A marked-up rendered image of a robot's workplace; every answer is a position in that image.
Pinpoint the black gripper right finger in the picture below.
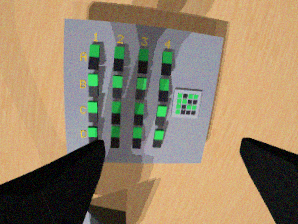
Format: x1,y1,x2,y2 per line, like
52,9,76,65
239,137,298,224

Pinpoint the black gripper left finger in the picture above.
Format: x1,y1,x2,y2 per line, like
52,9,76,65
0,140,106,224

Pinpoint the grey switch panel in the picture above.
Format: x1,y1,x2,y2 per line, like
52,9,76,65
63,19,225,164

